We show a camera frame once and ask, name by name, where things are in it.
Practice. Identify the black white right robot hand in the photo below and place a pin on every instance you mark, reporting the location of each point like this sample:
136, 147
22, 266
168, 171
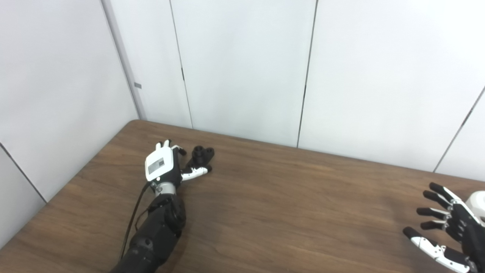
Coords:
468, 231

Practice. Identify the round white plastic piece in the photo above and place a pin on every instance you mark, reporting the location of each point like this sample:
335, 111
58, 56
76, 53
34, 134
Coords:
478, 203

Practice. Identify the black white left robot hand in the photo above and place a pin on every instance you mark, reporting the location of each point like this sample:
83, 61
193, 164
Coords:
159, 165

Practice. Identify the black flanged holder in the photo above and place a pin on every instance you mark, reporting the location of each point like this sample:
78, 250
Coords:
201, 155

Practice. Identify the grey wall corner post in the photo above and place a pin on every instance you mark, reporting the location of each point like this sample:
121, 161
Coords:
125, 64

